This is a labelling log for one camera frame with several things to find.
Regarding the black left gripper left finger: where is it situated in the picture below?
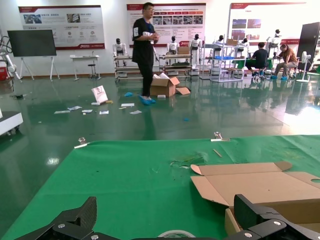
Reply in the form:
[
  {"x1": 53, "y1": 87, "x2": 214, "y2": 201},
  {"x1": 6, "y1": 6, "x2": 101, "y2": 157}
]
[{"x1": 8, "y1": 196, "x2": 106, "y2": 240}]

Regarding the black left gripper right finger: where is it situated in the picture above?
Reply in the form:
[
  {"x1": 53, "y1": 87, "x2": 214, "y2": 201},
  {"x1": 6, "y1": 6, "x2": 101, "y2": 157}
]
[{"x1": 224, "y1": 194, "x2": 320, "y2": 240}]

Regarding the cardboard box with round hole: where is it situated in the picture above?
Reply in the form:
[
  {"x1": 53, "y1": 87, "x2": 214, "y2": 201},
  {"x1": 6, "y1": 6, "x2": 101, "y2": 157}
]
[{"x1": 190, "y1": 161, "x2": 320, "y2": 238}]

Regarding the open cardboard floor box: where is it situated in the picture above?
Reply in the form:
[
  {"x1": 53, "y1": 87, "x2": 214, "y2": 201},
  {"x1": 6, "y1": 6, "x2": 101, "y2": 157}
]
[{"x1": 149, "y1": 73, "x2": 192, "y2": 98}]

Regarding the red box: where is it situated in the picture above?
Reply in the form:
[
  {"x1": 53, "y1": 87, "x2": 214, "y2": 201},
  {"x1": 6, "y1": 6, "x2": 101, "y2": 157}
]
[{"x1": 0, "y1": 67, "x2": 12, "y2": 82}]

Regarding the green table cloth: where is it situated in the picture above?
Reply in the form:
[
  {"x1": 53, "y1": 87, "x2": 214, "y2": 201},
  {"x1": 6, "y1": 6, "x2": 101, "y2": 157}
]
[{"x1": 0, "y1": 134, "x2": 320, "y2": 240}]

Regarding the metal binder clip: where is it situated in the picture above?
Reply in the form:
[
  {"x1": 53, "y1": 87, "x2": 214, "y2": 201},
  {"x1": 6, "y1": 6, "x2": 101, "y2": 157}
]
[
  {"x1": 73, "y1": 136, "x2": 91, "y2": 150},
  {"x1": 210, "y1": 131, "x2": 231, "y2": 143}
]

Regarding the clear tape roll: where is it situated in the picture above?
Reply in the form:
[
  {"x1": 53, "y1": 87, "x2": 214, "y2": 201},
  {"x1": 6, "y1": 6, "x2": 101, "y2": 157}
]
[{"x1": 156, "y1": 229, "x2": 198, "y2": 240}]

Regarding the clear plastic scrap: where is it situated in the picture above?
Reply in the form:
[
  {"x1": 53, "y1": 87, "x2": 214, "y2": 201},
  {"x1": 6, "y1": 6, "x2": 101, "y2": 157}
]
[{"x1": 169, "y1": 152, "x2": 210, "y2": 171}]

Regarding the white wheeled cabinet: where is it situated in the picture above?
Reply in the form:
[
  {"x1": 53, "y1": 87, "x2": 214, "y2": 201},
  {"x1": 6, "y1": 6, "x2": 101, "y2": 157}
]
[{"x1": 0, "y1": 108, "x2": 24, "y2": 137}]

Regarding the white paper bag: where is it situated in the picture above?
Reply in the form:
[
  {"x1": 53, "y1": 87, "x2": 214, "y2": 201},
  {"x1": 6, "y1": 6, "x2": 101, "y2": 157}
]
[{"x1": 90, "y1": 85, "x2": 109, "y2": 105}]

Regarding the black stool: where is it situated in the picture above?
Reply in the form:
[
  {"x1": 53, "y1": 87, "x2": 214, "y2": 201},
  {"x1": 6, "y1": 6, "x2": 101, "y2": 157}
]
[{"x1": 87, "y1": 63, "x2": 99, "y2": 80}]

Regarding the metal rack cart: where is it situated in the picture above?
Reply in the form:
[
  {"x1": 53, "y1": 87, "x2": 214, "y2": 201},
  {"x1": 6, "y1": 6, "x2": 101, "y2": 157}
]
[
  {"x1": 114, "y1": 54, "x2": 144, "y2": 81},
  {"x1": 158, "y1": 53, "x2": 193, "y2": 77}
]

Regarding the seated person in black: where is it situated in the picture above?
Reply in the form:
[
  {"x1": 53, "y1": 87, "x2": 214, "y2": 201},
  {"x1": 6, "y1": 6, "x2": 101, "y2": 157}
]
[{"x1": 245, "y1": 42, "x2": 270, "y2": 77}]

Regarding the small white desk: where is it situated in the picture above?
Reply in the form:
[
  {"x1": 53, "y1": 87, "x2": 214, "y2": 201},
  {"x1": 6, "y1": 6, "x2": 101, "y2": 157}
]
[{"x1": 69, "y1": 54, "x2": 102, "y2": 82}]

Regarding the seated person in brown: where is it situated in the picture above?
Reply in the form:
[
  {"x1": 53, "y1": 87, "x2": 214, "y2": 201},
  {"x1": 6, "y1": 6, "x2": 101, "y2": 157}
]
[{"x1": 270, "y1": 43, "x2": 299, "y2": 81}]

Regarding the white standing fan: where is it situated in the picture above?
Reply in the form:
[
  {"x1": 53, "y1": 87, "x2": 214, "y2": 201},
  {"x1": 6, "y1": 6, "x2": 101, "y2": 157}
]
[{"x1": 296, "y1": 50, "x2": 312, "y2": 83}]

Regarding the white humanoid robot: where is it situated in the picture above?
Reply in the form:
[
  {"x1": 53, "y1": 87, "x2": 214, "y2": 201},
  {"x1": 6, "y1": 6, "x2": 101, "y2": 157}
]
[
  {"x1": 166, "y1": 35, "x2": 180, "y2": 56},
  {"x1": 112, "y1": 38, "x2": 129, "y2": 68},
  {"x1": 189, "y1": 33, "x2": 203, "y2": 76}
]

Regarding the tall black panel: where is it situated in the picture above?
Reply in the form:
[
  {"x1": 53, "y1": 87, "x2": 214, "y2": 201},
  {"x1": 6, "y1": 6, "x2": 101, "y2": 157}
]
[{"x1": 297, "y1": 21, "x2": 320, "y2": 76}]

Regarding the standing man in black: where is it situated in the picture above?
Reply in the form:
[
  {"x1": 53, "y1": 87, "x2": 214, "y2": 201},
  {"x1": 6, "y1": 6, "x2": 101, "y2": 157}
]
[{"x1": 131, "y1": 2, "x2": 160, "y2": 106}]

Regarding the black monitor on stand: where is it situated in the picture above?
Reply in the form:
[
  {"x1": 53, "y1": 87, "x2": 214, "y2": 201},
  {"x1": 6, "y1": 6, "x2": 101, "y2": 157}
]
[{"x1": 6, "y1": 29, "x2": 61, "y2": 82}]

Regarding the white frame workbench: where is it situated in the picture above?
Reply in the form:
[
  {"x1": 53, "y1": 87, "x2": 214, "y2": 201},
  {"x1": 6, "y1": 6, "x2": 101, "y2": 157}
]
[{"x1": 199, "y1": 36, "x2": 248, "y2": 83}]

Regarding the wall poster with red pictures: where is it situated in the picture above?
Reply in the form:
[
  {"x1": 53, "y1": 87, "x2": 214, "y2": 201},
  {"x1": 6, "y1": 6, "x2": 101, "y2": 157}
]
[{"x1": 228, "y1": 2, "x2": 307, "y2": 46}]

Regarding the wall poster with photos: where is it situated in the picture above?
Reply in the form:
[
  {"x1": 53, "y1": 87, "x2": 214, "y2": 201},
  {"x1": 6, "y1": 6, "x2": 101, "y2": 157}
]
[{"x1": 17, "y1": 4, "x2": 106, "y2": 51}]

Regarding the wall poster with text columns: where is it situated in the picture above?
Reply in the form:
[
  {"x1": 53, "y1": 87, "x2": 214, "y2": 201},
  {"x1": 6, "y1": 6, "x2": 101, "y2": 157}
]
[{"x1": 126, "y1": 2, "x2": 207, "y2": 48}]

